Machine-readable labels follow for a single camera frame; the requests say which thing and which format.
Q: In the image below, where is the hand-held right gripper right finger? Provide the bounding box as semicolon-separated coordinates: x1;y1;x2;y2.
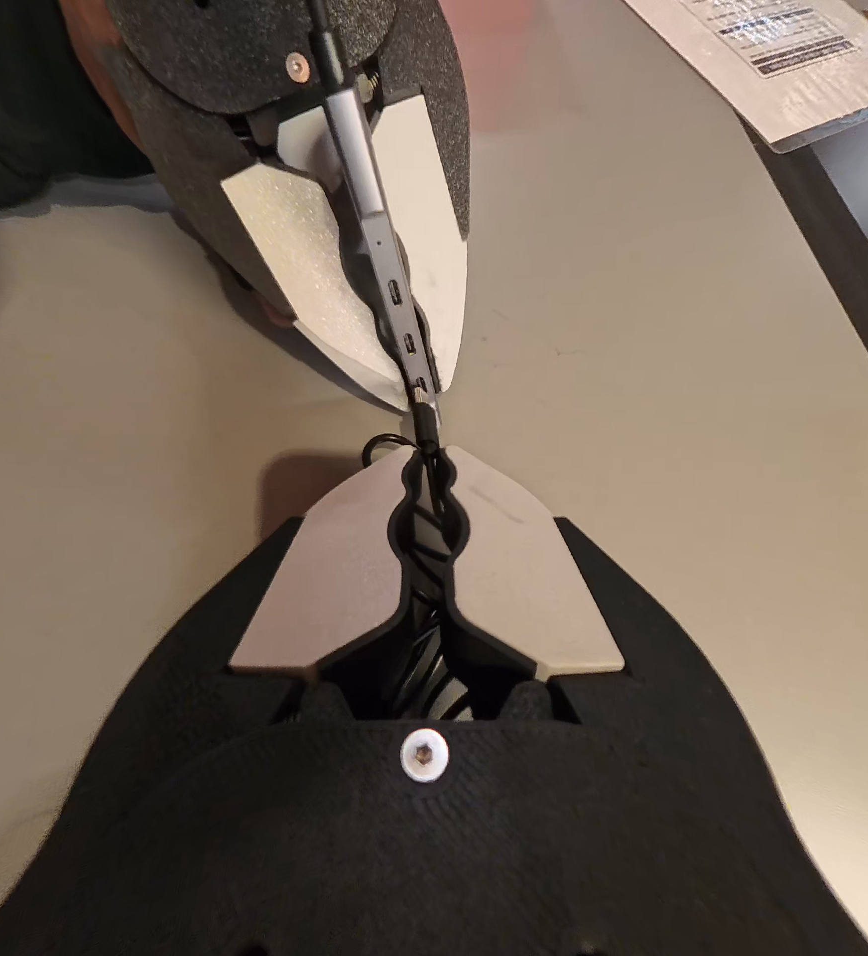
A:
437;445;626;679

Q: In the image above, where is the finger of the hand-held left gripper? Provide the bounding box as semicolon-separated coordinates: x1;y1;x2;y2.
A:
369;93;469;394
221;112;412;412

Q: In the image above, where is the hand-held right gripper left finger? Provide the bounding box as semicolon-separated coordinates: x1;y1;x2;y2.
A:
229;447;426;682

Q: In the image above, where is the grey usb hub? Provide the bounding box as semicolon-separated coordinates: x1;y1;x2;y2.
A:
325;90;436;408

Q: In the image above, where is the black hub cable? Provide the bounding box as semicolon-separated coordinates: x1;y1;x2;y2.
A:
305;0;350;97

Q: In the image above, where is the black usb-c cable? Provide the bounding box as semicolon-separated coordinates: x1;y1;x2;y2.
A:
361;396;480;721

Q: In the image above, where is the person's left hand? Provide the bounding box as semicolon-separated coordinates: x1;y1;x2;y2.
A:
60;0;298;331

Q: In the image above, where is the laminated paper sheet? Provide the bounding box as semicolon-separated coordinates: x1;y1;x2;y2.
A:
620;0;868;155

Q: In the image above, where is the dark grey panel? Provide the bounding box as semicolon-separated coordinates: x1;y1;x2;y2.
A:
736;112;868;430

